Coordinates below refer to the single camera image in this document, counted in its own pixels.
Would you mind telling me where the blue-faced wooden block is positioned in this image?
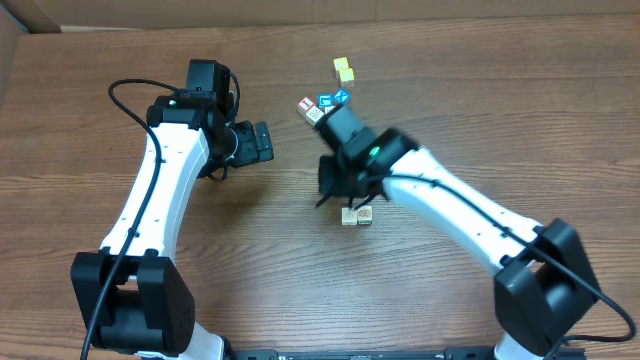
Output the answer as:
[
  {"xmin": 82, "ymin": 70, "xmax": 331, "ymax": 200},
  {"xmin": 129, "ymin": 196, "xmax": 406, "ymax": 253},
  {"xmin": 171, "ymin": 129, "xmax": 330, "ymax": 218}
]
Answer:
[{"xmin": 356, "ymin": 206, "xmax": 373, "ymax": 225}]

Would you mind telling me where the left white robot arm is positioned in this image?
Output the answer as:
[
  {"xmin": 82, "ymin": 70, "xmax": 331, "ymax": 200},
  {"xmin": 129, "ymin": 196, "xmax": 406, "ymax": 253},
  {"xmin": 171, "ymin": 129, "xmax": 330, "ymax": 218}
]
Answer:
[{"xmin": 70, "ymin": 95, "xmax": 274, "ymax": 359}]

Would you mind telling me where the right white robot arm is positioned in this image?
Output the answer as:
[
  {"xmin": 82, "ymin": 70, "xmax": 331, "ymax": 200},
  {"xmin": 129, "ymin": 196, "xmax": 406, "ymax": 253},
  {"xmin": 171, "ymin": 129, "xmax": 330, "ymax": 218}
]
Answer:
[{"xmin": 316, "ymin": 126, "xmax": 602, "ymax": 359}]

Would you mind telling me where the red letter block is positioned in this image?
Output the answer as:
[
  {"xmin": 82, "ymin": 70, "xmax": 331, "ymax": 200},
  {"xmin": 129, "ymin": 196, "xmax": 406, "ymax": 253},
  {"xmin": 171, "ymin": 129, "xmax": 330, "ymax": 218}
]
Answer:
[{"xmin": 297, "ymin": 97, "xmax": 315, "ymax": 116}]

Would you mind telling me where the white patterned block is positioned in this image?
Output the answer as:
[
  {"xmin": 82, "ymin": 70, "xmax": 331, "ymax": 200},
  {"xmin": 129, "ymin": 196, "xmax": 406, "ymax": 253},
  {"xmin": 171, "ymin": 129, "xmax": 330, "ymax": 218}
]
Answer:
[{"xmin": 305, "ymin": 106, "xmax": 325, "ymax": 126}]

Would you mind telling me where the blue picture block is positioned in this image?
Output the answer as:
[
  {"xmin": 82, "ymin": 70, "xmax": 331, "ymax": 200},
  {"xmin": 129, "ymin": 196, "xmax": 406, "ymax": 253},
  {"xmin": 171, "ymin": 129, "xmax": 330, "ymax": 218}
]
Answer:
[{"xmin": 318, "ymin": 94, "xmax": 334, "ymax": 108}]

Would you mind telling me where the blue X block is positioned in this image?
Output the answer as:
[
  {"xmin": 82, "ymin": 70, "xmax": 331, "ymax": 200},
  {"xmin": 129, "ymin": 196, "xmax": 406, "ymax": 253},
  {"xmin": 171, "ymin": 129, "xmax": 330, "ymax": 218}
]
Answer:
[{"xmin": 334, "ymin": 88, "xmax": 351, "ymax": 104}]

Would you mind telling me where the near yellow block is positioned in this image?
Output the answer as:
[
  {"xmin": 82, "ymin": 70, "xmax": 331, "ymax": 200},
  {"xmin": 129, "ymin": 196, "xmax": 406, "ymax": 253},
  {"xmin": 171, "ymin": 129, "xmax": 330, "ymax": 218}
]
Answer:
[{"xmin": 338, "ymin": 68, "xmax": 355, "ymax": 87}]

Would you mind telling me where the yellow block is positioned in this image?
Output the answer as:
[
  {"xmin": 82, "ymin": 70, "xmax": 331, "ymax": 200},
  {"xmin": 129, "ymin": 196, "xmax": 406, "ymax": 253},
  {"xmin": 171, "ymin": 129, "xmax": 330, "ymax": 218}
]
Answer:
[
  {"xmin": 333, "ymin": 57, "xmax": 349, "ymax": 72},
  {"xmin": 338, "ymin": 68, "xmax": 355, "ymax": 87}
]

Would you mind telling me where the far yellow block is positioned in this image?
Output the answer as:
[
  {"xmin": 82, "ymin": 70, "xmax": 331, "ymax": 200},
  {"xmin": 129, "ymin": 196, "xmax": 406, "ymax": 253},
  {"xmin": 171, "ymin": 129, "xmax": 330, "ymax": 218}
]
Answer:
[{"xmin": 333, "ymin": 57, "xmax": 349, "ymax": 72}]

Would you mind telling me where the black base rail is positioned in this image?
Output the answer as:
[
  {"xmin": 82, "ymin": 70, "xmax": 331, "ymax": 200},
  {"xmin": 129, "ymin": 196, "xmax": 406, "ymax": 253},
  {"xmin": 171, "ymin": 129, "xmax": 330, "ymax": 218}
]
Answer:
[{"xmin": 223, "ymin": 346, "xmax": 587, "ymax": 360}]

